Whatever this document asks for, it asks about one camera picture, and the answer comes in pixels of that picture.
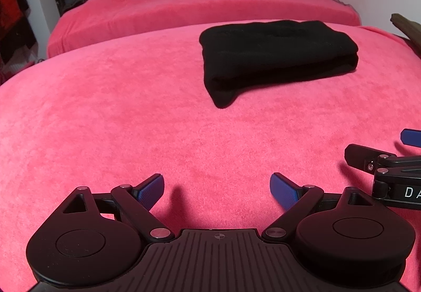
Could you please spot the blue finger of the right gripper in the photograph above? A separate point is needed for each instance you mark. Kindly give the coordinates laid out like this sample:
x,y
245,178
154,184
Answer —
x,y
368,159
411,137

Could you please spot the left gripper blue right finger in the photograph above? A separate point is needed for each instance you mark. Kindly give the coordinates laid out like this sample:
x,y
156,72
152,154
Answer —
x,y
285,192

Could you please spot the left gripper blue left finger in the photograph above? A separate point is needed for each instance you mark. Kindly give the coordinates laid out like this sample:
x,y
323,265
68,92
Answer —
x,y
148,192

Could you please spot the black pants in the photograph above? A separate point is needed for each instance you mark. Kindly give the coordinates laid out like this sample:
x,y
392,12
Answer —
x,y
241,57

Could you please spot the pink fleece blanket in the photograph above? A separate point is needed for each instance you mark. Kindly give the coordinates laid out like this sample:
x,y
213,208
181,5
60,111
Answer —
x,y
119,111

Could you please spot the brown wooden furniture edge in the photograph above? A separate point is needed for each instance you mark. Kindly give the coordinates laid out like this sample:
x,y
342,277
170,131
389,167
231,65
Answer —
x,y
410,29

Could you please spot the red bed sheet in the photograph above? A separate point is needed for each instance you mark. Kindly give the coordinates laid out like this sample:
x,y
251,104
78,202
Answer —
x,y
102,20

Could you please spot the hanging clothes rack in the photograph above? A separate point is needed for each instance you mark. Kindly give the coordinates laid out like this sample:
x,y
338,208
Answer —
x,y
16,32

